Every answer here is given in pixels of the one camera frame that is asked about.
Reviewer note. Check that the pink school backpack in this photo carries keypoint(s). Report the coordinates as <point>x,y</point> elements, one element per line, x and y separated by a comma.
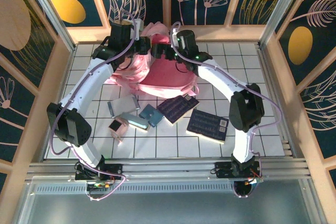
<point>168,77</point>

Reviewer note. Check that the dark blue patterned notebook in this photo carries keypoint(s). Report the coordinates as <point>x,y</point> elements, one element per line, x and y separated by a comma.
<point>177,107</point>
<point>207,125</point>

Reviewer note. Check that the teal snap wallet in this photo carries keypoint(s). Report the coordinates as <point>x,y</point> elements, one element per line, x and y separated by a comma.
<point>151,113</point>

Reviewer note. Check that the grey notebook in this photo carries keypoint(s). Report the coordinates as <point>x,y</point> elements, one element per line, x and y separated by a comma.
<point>123,106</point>

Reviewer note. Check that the light blue pencil box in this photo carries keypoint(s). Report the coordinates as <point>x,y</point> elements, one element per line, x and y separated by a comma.
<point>136,121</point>

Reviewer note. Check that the small pink cube pouch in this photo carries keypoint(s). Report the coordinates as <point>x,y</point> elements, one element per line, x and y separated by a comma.
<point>118,128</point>

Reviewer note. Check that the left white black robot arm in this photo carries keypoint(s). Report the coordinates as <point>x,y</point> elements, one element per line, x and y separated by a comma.
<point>68,127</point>

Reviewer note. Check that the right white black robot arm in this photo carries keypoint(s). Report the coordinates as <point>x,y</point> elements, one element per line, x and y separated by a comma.
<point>246,108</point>

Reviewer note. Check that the slotted grey metal strip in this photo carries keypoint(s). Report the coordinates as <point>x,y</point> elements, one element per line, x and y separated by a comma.
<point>157,188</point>

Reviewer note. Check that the small electronics board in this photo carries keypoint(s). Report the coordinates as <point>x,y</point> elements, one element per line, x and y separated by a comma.
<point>101,185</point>
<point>253,180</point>

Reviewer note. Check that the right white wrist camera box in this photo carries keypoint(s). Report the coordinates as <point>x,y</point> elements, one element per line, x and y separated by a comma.
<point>174,39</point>

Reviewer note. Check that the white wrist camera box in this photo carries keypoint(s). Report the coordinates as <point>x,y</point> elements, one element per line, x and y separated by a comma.
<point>139,24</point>
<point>174,39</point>

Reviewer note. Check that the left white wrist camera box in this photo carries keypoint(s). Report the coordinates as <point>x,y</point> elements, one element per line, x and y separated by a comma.
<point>139,24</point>

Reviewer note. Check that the aluminium corner post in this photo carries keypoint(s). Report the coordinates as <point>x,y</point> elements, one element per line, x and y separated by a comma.
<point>280,11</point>
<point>51,11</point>

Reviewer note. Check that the aluminium side rail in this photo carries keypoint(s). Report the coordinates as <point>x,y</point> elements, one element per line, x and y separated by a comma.
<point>267,77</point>

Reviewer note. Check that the long aluminium mounting rail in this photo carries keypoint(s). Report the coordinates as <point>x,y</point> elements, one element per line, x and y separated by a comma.
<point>168,169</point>

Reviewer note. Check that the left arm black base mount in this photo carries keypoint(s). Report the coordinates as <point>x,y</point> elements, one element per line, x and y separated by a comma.
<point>115,169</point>

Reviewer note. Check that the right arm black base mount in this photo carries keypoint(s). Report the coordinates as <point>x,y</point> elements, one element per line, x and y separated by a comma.
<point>221,170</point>

